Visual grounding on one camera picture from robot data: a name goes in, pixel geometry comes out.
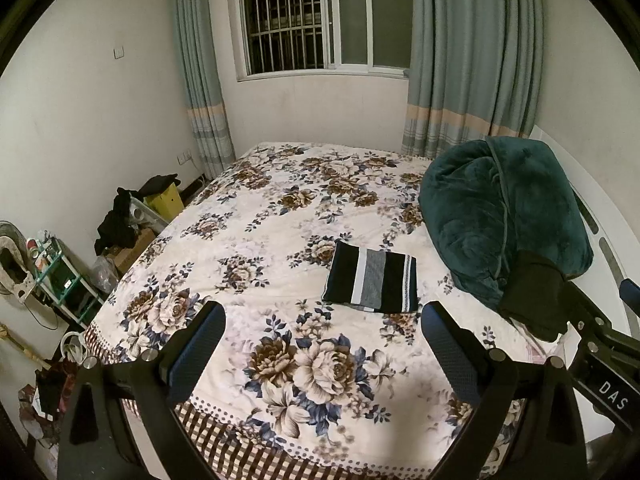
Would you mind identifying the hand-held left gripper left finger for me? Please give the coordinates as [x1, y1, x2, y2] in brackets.
[56, 301, 227, 480]

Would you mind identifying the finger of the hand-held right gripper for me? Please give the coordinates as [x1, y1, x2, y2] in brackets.
[619, 277, 640, 314]
[564, 282, 619, 356]

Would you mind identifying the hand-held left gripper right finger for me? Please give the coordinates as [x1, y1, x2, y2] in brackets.
[420, 301, 592, 480]

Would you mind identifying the black striped garment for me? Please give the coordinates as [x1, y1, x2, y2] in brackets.
[321, 239, 419, 315]

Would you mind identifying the black clothes pile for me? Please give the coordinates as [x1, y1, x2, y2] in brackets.
[95, 187, 146, 256]

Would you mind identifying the black cloth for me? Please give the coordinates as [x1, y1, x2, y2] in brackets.
[500, 250, 576, 343]

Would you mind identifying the white headboard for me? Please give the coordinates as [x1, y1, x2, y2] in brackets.
[530, 125, 640, 341]

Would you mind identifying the cardboard box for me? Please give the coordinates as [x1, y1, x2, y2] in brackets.
[112, 227, 156, 276]

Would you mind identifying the clear plastic bag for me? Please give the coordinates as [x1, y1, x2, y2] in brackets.
[90, 255, 121, 293]

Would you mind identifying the bed with floral sheet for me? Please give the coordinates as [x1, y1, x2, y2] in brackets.
[82, 141, 621, 480]

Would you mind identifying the clear plastic bin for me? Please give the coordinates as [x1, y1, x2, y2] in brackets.
[129, 197, 168, 235]

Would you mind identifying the dark green plush blanket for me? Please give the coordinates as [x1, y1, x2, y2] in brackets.
[417, 136, 596, 313]

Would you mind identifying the yellow box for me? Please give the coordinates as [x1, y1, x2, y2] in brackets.
[145, 182, 185, 222]

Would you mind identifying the green storage rack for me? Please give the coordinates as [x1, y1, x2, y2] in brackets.
[27, 237, 106, 328]

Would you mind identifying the dark clutter pile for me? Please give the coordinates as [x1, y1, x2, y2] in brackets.
[19, 360, 78, 453]

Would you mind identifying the black garment on box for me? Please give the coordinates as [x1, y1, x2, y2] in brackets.
[137, 174, 181, 198]

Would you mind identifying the standing fan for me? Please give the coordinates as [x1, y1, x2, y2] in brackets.
[0, 220, 40, 305]

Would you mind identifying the narrow grey-green curtain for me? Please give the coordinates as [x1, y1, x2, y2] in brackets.
[167, 0, 237, 178]

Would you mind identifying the wide grey-green curtain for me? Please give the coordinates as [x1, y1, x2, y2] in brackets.
[401, 0, 546, 158]

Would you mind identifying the metal window grille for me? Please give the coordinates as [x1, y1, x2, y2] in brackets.
[242, 0, 333, 73]

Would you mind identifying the sliding glass window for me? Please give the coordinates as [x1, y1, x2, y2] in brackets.
[235, 0, 416, 82]

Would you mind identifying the wooden broom handle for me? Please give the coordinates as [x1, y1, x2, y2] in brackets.
[0, 324, 51, 372]

